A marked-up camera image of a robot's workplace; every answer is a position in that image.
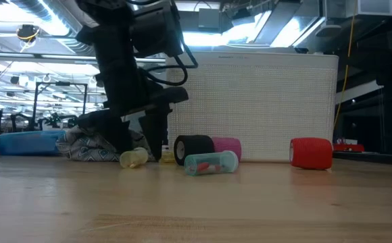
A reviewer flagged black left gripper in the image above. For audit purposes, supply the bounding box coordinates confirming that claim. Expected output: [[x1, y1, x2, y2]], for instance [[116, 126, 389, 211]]
[[77, 30, 190, 161]]

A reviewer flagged yellow translucent pill bottle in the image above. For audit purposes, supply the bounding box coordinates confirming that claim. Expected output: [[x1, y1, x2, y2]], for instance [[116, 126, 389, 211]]
[[119, 147, 149, 169]]

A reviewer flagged small yellow pill bottle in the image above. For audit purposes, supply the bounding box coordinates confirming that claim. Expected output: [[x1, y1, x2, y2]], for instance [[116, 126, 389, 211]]
[[160, 150, 176, 165]]

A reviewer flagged grey patterned cloth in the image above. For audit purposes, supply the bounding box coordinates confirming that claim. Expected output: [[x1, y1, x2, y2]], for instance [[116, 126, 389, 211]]
[[55, 125, 157, 162]]

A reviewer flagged black bandage roll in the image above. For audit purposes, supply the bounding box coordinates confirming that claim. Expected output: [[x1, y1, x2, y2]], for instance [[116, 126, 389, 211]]
[[173, 134, 216, 166]]

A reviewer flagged teal pill bottle with capsules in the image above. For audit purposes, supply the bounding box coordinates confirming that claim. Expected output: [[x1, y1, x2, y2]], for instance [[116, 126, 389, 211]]
[[183, 151, 239, 176]]

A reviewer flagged pink bandage roll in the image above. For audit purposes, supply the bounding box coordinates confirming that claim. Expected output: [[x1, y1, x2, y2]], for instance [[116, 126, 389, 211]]
[[211, 136, 243, 162]]

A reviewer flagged red bandage roll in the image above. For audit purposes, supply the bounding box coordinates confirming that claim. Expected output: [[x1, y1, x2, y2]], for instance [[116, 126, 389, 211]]
[[289, 137, 334, 170]]

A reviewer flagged blue plastic bin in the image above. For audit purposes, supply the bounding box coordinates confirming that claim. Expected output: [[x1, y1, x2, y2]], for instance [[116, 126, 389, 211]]
[[0, 130, 67, 157]]

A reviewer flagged white perforated plastic basket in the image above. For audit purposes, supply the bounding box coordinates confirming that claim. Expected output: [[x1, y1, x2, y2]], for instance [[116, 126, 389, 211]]
[[165, 51, 339, 163]]

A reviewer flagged grey ceiling box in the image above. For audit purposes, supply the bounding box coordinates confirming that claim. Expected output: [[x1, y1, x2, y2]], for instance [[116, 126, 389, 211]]
[[198, 8, 221, 30]]

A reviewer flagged red flat object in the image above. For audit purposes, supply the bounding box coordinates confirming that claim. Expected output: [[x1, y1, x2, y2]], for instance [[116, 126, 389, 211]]
[[333, 143, 365, 153]]

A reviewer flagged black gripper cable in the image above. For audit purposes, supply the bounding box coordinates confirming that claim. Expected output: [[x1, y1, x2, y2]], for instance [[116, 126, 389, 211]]
[[138, 40, 199, 87]]

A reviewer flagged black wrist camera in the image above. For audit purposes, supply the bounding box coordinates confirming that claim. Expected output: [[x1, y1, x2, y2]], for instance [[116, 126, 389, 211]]
[[130, 1, 184, 57]]

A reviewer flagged black metal frame stand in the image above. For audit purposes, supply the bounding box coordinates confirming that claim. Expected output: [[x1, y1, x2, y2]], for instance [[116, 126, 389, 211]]
[[32, 81, 88, 132]]

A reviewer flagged black ceiling cable reel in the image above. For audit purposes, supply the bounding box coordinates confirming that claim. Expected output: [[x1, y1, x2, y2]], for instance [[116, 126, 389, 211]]
[[16, 24, 41, 43]]

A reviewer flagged yellow hanging cable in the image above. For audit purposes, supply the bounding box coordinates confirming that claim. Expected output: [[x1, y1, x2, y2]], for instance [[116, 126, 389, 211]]
[[333, 6, 358, 129]]

